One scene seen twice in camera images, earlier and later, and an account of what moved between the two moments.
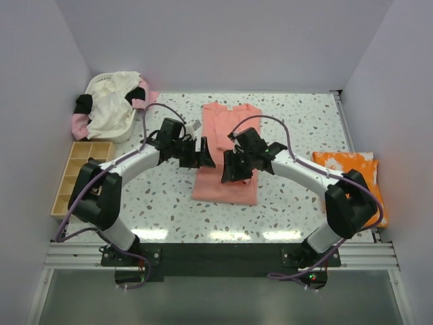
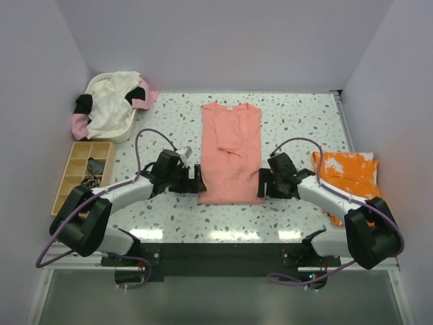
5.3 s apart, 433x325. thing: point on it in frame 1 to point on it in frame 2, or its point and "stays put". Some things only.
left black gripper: [195, 159] to [191, 185]
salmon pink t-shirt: [218, 122] stays put
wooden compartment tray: [80, 152] stays put
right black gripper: [231, 172] to [264, 176]
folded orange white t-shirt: [363, 162] stays put
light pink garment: [79, 123] stays put
